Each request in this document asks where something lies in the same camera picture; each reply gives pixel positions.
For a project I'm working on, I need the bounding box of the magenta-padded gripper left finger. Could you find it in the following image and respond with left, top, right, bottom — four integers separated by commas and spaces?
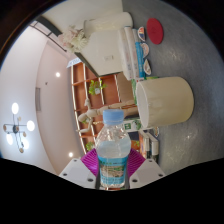
59, 148, 100, 191

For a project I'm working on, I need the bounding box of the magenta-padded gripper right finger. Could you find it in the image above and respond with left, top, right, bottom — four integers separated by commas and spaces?
126, 148, 167, 191

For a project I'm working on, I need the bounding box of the clear water bottle blue cap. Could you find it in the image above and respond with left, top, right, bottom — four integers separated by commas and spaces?
95, 109, 132, 192

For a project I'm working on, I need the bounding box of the cream ceramic mug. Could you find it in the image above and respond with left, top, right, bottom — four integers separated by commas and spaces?
135, 76, 195, 129

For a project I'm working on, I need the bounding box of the branched ceiling lamp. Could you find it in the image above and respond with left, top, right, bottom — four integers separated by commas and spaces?
2, 102, 36, 154

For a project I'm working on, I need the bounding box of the ceiling air vent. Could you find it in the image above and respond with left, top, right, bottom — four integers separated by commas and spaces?
34, 87, 42, 112

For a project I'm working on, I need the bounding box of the pink and white flower bouquet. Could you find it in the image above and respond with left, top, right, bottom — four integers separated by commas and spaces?
58, 24, 90, 54

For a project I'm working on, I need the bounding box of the flat round red coaster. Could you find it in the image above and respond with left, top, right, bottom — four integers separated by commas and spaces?
146, 17, 165, 45

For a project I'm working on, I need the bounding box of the white ceramic vase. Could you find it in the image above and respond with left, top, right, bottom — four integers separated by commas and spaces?
83, 11, 134, 34

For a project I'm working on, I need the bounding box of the wooden wall shelf unit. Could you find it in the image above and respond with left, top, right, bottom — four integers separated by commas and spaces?
65, 59, 134, 154

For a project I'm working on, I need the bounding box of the white wall notice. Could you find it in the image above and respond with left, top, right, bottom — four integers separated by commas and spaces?
66, 57, 83, 69

